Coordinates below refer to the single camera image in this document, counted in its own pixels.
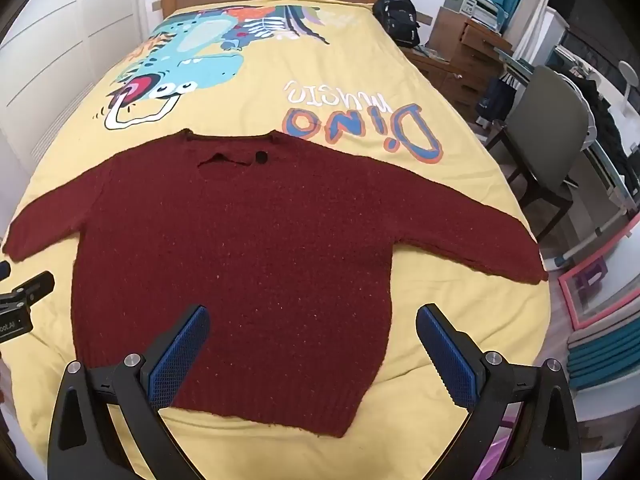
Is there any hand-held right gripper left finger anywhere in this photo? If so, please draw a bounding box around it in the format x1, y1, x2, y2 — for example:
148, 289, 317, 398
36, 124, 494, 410
47, 304, 211, 480

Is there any stack of teal boards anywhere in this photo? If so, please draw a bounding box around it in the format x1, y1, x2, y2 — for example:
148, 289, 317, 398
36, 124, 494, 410
566, 310, 640, 392

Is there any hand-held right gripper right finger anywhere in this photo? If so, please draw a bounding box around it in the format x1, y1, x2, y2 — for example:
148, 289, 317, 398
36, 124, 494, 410
416, 303, 583, 480

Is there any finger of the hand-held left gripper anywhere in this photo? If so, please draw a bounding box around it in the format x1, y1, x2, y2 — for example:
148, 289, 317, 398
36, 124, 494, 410
0, 270, 55, 312

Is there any grey chair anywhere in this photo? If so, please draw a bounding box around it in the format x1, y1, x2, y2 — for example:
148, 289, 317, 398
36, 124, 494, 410
487, 65, 599, 252

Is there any white desk lamp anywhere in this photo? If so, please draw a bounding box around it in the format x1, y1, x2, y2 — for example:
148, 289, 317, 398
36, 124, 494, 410
616, 60, 640, 112

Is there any dark jacket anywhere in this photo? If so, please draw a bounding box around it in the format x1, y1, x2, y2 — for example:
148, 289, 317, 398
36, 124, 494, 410
579, 77, 627, 162

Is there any grey white printer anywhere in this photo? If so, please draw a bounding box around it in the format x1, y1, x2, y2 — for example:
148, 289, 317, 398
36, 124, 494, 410
444, 0, 502, 24

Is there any white wardrobe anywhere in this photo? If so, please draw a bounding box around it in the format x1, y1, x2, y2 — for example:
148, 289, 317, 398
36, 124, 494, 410
0, 0, 166, 203

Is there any black backpack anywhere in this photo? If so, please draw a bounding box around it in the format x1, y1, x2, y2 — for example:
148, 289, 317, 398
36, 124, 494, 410
372, 0, 422, 47

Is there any yellow dinosaur printed blanket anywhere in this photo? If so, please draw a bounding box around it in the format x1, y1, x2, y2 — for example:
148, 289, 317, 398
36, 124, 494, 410
7, 1, 553, 480

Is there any wooden drawer unit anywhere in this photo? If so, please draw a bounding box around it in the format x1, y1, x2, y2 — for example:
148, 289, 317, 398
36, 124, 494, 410
400, 7, 517, 111

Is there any navy blue bag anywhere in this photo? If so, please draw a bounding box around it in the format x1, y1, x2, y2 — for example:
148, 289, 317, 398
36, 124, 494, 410
475, 75, 517, 122

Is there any dark red knitted sweater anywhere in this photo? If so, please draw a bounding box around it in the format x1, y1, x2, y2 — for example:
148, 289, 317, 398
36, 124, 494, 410
4, 129, 550, 439

